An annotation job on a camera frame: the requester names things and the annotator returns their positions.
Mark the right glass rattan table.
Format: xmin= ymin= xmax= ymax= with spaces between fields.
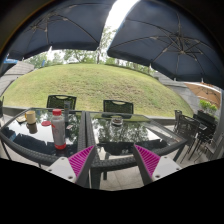
xmin=86 ymin=111 xmax=186 ymax=189

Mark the left black rattan chair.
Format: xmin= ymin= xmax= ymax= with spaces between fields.
xmin=46 ymin=94 xmax=76 ymax=110

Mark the dark blue parasol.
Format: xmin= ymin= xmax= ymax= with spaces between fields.
xmin=8 ymin=0 xmax=116 ymax=60
xmin=107 ymin=0 xmax=224 ymax=89

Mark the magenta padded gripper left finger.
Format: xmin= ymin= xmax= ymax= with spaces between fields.
xmin=47 ymin=146 xmax=96 ymax=187

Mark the glass rattan table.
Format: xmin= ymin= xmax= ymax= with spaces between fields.
xmin=86 ymin=111 xmax=186 ymax=189
xmin=0 ymin=108 xmax=86 ymax=166

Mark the red bottle cap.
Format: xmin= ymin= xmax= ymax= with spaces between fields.
xmin=41 ymin=121 xmax=51 ymax=126

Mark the glass ashtray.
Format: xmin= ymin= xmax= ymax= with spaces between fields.
xmin=111 ymin=116 xmax=123 ymax=126

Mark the beige parasol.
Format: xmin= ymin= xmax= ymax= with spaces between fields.
xmin=185 ymin=82 xmax=221 ymax=108

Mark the yellow paper cup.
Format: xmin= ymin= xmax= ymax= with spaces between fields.
xmin=25 ymin=110 xmax=36 ymax=124

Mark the black rattan chair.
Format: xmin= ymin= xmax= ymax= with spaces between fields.
xmin=46 ymin=94 xmax=76 ymax=110
xmin=103 ymin=100 xmax=134 ymax=114

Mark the right dark blue parasol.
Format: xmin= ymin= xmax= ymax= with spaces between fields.
xmin=107 ymin=0 xmax=224 ymax=89

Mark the left glass rattan table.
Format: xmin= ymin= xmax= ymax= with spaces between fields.
xmin=0 ymin=108 xmax=86 ymax=166

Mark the left dark blue parasol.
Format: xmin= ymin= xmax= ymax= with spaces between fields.
xmin=8 ymin=0 xmax=116 ymax=60

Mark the green potted shrub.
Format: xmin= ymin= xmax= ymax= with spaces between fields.
xmin=199 ymin=100 xmax=217 ymax=115

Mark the right black rattan chair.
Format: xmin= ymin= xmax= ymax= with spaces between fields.
xmin=103 ymin=100 xmax=134 ymax=114

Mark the black chair at right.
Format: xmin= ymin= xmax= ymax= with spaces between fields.
xmin=173 ymin=109 xmax=202 ymax=161

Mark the clear bottle with red cap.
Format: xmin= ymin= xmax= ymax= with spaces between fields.
xmin=51 ymin=109 xmax=66 ymax=150

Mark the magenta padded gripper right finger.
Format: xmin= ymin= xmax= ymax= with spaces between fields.
xmin=133 ymin=145 xmax=181 ymax=185

